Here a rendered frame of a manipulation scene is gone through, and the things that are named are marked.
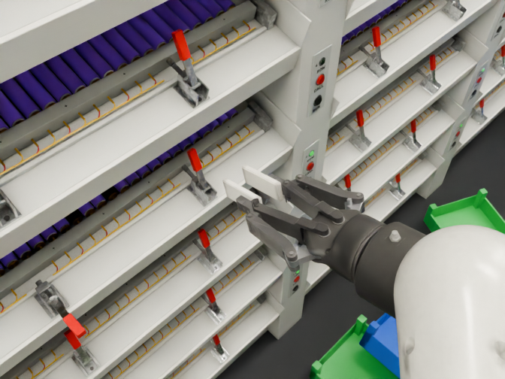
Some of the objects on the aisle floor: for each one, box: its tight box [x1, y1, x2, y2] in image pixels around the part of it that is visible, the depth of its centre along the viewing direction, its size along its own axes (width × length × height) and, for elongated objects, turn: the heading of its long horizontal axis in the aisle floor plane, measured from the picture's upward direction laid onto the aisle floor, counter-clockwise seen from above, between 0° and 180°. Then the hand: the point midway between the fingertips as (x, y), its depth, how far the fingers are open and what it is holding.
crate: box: [359, 313, 401, 379], centre depth 144 cm, size 30×20×8 cm
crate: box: [423, 188, 505, 235], centre depth 168 cm, size 30×20×8 cm
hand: (252, 189), depth 74 cm, fingers open, 3 cm apart
